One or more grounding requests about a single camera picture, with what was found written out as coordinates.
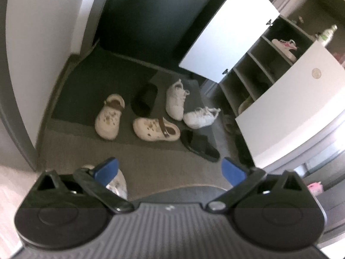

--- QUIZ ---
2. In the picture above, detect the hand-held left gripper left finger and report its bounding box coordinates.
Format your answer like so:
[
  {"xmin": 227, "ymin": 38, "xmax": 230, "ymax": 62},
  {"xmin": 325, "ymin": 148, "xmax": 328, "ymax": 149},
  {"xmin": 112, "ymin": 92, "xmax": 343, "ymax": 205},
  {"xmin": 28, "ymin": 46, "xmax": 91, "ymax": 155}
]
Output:
[{"xmin": 36, "ymin": 156, "xmax": 134, "ymax": 212}]

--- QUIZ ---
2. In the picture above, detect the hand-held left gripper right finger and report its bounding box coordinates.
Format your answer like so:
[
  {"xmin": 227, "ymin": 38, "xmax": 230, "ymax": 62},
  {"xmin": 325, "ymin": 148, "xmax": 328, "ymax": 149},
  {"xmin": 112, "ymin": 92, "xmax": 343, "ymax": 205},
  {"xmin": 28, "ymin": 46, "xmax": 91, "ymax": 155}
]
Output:
[{"xmin": 206, "ymin": 157, "xmax": 309, "ymax": 212}]

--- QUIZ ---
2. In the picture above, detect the beige lace-up sneaker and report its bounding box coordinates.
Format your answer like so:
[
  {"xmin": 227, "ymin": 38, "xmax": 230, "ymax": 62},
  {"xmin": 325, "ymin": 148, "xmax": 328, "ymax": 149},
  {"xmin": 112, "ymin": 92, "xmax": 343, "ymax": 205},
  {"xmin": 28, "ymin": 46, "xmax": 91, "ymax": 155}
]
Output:
[{"xmin": 82, "ymin": 164, "xmax": 128, "ymax": 201}]

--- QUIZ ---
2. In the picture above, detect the black slide sandal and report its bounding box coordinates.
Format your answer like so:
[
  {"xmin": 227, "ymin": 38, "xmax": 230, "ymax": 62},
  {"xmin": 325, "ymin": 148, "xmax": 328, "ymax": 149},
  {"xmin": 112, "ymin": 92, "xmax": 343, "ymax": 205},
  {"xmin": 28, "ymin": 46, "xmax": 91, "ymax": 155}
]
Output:
[
  {"xmin": 180, "ymin": 129, "xmax": 221, "ymax": 163},
  {"xmin": 131, "ymin": 83, "xmax": 159, "ymax": 118}
]

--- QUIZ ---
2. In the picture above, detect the cream clog with brown strap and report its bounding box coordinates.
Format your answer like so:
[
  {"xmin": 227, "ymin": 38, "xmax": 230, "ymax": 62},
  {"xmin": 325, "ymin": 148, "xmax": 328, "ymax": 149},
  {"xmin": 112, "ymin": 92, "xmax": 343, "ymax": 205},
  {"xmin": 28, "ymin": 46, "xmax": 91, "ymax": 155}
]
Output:
[
  {"xmin": 133, "ymin": 117, "xmax": 180, "ymax": 142},
  {"xmin": 94, "ymin": 94, "xmax": 126, "ymax": 141}
]

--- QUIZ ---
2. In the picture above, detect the white lace-up sneaker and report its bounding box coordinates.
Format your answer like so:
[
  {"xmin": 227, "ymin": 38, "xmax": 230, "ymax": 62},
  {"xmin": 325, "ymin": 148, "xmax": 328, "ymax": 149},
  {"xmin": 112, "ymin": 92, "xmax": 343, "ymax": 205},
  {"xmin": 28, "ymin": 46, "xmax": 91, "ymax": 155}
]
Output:
[
  {"xmin": 183, "ymin": 106, "xmax": 221, "ymax": 129},
  {"xmin": 165, "ymin": 79, "xmax": 191, "ymax": 121}
]

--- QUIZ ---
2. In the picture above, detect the grey shoe cabinet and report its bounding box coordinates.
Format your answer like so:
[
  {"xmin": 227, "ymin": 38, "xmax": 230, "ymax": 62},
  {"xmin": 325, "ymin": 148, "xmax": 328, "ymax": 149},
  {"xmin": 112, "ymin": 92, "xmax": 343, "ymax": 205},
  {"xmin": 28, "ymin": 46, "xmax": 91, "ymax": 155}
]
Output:
[{"xmin": 218, "ymin": 0, "xmax": 345, "ymax": 119}]

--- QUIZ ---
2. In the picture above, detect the grey-brown slipper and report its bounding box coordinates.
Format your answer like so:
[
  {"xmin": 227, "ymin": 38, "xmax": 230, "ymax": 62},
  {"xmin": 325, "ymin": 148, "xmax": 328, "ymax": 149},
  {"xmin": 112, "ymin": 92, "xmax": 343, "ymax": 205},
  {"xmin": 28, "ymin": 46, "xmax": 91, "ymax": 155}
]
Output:
[{"xmin": 222, "ymin": 113, "xmax": 238, "ymax": 135}]

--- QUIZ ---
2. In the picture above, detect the grey ribbed door mat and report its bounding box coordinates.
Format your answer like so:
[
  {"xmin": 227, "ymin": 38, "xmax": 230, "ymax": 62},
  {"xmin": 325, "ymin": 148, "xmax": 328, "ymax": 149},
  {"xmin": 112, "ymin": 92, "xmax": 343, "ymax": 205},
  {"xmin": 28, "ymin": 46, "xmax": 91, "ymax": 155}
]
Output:
[{"xmin": 40, "ymin": 119, "xmax": 243, "ymax": 203}]

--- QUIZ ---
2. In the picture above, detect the green slipper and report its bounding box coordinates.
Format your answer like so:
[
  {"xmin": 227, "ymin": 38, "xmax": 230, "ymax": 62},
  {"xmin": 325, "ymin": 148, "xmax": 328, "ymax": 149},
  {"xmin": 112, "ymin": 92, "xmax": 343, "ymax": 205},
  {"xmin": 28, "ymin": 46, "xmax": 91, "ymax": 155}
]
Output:
[{"xmin": 238, "ymin": 96, "xmax": 255, "ymax": 115}]

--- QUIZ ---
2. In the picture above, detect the pink object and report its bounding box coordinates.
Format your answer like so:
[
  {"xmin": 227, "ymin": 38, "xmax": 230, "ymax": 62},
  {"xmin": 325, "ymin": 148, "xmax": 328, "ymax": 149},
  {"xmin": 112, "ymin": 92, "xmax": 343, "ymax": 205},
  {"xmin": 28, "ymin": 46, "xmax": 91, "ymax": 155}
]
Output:
[{"xmin": 307, "ymin": 182, "xmax": 324, "ymax": 195}]

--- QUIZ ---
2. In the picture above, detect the dark rubber floor mat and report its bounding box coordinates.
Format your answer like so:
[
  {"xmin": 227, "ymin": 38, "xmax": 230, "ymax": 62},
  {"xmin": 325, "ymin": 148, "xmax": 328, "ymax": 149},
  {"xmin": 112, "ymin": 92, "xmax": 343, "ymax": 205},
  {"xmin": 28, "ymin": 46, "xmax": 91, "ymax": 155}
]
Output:
[{"xmin": 51, "ymin": 46, "xmax": 205, "ymax": 152}]

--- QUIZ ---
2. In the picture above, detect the pink white sandal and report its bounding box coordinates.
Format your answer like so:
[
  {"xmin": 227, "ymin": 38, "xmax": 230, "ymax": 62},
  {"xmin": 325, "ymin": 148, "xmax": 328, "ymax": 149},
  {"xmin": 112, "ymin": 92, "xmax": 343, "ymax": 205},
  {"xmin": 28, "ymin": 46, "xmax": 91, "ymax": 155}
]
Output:
[{"xmin": 272, "ymin": 38, "xmax": 298, "ymax": 60}]

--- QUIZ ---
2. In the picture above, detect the plain white cabinet door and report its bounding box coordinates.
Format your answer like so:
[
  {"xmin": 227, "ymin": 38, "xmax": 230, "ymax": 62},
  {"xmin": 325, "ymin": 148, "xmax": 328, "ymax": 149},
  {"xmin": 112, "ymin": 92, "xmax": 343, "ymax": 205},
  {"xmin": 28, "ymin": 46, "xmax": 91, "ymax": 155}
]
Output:
[{"xmin": 178, "ymin": 0, "xmax": 281, "ymax": 84}]

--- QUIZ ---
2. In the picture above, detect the dark entrance door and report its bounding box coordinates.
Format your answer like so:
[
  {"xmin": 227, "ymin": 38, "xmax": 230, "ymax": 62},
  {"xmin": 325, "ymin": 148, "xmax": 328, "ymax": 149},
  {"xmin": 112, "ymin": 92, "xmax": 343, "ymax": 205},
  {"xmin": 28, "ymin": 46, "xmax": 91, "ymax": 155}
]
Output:
[{"xmin": 96, "ymin": 0, "xmax": 243, "ymax": 68}]

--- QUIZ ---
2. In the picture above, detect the green white bottle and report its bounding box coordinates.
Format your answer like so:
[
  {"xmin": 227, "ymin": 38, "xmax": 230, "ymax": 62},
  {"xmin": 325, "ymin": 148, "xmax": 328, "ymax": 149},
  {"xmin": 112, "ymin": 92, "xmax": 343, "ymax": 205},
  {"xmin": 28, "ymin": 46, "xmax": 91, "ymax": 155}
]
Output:
[{"xmin": 318, "ymin": 24, "xmax": 338, "ymax": 46}]

